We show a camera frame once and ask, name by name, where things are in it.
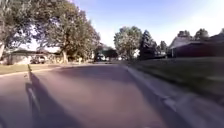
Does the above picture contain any pale parked vehicle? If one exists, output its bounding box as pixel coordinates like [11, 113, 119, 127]
[29, 54, 48, 65]

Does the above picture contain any tall leafy tree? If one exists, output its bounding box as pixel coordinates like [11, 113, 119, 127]
[0, 0, 38, 61]

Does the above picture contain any grey asphalt road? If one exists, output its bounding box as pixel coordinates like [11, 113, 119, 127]
[0, 63, 198, 128]

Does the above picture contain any large broad leafy tree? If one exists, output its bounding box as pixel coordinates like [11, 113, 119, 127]
[31, 0, 103, 65]

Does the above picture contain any low pale house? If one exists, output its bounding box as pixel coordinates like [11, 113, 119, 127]
[3, 49, 63, 66]

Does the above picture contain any distant group of trees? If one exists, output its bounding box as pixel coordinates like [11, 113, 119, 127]
[93, 43, 119, 63]

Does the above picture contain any dark house with pale roof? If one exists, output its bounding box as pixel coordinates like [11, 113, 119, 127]
[165, 33, 224, 59]

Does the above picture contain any dark conifer tree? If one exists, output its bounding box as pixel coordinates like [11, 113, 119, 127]
[138, 29, 158, 61]

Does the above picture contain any sunlit grass verge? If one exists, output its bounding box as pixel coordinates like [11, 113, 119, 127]
[0, 63, 61, 76]

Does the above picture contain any round pale green tree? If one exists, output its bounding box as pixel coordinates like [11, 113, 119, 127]
[113, 25, 144, 62]

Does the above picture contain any pale concrete kerb strip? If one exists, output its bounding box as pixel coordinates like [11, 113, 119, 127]
[120, 64, 224, 128]

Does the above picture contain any tree behind house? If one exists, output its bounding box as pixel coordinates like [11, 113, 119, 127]
[176, 29, 193, 38]
[194, 28, 210, 42]

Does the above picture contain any shaded grass lawn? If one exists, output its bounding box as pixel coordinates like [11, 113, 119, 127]
[128, 56, 224, 101]

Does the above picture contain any small dark tree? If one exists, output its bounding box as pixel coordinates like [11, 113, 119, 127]
[159, 40, 168, 56]

